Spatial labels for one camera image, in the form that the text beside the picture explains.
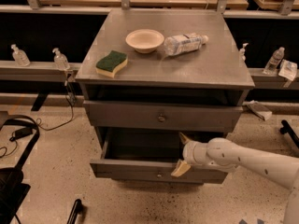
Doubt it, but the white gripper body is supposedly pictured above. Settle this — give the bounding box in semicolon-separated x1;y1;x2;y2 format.
182;140;209;165

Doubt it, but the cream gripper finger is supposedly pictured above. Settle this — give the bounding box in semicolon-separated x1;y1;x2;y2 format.
178;132;192;145
171;160;191;177

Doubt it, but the grey drawer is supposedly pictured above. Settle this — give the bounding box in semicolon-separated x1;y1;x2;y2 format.
83;101;242;133
91;128;227;185

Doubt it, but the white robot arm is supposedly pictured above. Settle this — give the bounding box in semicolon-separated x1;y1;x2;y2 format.
171;133;299;224

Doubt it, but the grey wooden drawer cabinet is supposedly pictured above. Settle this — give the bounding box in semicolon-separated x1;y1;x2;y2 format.
75;8;256;154

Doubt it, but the grey top drawer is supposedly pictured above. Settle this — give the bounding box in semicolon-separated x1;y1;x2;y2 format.
83;101;242;133

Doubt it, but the grey box on floor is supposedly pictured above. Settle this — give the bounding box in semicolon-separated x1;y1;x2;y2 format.
246;101;272;121

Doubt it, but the black stand leg right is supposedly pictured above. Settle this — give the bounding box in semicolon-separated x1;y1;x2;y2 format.
279;119;299;148

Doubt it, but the black stand leg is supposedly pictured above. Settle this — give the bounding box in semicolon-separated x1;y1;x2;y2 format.
66;199;84;224
279;119;299;148

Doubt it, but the clear plastic water bottle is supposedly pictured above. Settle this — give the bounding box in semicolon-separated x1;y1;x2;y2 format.
164;33;208;56

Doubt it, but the white paper bowl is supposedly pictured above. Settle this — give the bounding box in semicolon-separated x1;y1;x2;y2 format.
125;29;164;54

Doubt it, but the small white pump bottle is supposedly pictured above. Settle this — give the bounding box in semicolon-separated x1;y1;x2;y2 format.
239;43;249;61

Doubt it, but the green yellow sponge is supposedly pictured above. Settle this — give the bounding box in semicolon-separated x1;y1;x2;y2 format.
95;50;128;77

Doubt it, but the black stand leg bottom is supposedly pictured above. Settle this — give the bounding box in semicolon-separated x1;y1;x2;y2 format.
66;199;84;224

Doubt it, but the upright clear water bottle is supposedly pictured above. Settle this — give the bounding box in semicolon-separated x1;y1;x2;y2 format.
263;47;285;74

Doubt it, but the white plastic packet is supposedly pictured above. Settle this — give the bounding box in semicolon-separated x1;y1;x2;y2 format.
278;59;297;81

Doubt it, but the clear sanitizer bottle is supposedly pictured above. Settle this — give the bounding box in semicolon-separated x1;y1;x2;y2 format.
52;48;70;71
11;44;30;66

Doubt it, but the black power adapter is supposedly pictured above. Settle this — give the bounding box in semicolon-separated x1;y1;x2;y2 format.
9;127;33;142

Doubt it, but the clear sanitizer bottle far left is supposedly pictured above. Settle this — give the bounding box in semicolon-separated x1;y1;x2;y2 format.
11;44;30;66

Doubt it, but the black cable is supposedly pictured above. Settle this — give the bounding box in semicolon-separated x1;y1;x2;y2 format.
35;75;78;133

